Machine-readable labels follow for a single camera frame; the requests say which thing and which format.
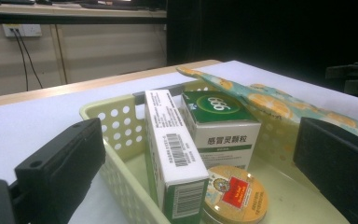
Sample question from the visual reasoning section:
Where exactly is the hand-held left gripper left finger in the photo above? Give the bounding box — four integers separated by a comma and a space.
14, 118, 106, 224

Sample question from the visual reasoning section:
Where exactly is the round orange tin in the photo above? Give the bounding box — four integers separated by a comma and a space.
200, 164, 269, 224

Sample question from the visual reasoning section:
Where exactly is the black power cable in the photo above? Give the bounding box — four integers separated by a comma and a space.
16, 28, 44, 90
10, 28, 30, 91

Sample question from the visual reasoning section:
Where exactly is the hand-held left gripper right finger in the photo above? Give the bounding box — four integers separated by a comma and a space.
293, 117, 358, 224

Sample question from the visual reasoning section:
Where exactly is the pale green perforated plastic basket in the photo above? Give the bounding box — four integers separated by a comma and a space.
79, 78, 352, 224

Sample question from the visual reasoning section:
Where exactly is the white wall socket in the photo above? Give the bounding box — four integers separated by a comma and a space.
2, 23, 43, 38

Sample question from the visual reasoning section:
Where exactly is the square green white medicine box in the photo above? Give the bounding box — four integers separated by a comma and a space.
180, 90, 262, 172

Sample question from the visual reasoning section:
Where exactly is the long white green medicine box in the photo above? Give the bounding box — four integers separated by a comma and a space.
144, 89, 211, 223

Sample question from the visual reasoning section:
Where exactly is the orange print fabric bag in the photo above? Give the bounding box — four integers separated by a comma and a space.
176, 65, 358, 147

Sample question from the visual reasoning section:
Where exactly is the wooden background desk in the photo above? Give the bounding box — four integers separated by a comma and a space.
0, 3, 168, 24

